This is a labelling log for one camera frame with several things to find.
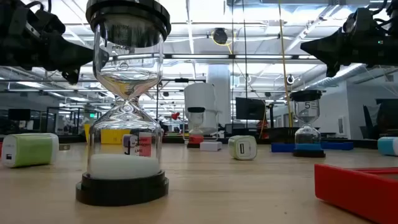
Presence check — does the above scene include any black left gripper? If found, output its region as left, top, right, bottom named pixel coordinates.
left=0, top=29, right=109, bottom=85

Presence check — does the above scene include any black ceiling cable reel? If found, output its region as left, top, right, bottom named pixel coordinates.
left=212, top=27, right=229, bottom=45

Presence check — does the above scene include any red white printed box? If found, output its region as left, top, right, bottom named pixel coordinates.
left=122, top=132, right=153, bottom=157

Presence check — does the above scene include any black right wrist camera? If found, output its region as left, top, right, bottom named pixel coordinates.
left=343, top=6, right=377, bottom=34

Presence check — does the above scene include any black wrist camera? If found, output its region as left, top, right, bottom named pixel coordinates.
left=343, top=6, right=377, bottom=34
left=30, top=8, right=67, bottom=37

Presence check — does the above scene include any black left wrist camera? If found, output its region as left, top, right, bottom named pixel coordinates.
left=30, top=8, right=67, bottom=37

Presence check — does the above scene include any yellow hanging cable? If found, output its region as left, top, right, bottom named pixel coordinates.
left=277, top=0, right=294, bottom=128

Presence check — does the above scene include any hourglass with blue sand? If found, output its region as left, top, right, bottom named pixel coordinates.
left=289, top=89, right=326, bottom=159

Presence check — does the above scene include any hourglass with red sand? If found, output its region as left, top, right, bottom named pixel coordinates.
left=186, top=106, right=206, bottom=149

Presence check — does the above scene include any black plastic basket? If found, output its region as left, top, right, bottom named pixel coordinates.
left=267, top=126, right=321, bottom=146

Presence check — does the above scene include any large green USB wall charger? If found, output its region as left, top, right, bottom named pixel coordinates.
left=1, top=133, right=72, bottom=169

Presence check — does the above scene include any black background monitor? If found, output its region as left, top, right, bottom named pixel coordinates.
left=235, top=96, right=267, bottom=121
left=7, top=108, right=32, bottom=122

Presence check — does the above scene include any hourglass with white sand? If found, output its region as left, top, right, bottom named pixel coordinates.
left=75, top=0, right=172, bottom=207

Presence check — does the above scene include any light blue small box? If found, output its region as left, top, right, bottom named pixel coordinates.
left=377, top=136, right=398, bottom=157

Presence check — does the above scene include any white rectangular box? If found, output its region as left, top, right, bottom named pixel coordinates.
left=199, top=141, right=223, bottom=152

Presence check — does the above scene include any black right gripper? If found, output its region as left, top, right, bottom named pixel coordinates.
left=300, top=29, right=379, bottom=78

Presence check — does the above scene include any black hanging cable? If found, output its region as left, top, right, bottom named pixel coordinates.
left=242, top=0, right=249, bottom=129
left=231, top=0, right=235, bottom=129

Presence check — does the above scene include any yellow plastic basket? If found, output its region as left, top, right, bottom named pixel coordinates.
left=83, top=123, right=132, bottom=145

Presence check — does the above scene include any black aluminium table frame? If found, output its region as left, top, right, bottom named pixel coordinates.
left=0, top=133, right=398, bottom=149

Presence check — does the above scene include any red plastic tray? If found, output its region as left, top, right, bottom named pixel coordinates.
left=313, top=163, right=398, bottom=224

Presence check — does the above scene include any small green USB wall charger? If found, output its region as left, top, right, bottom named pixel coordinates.
left=228, top=134, right=259, bottom=161

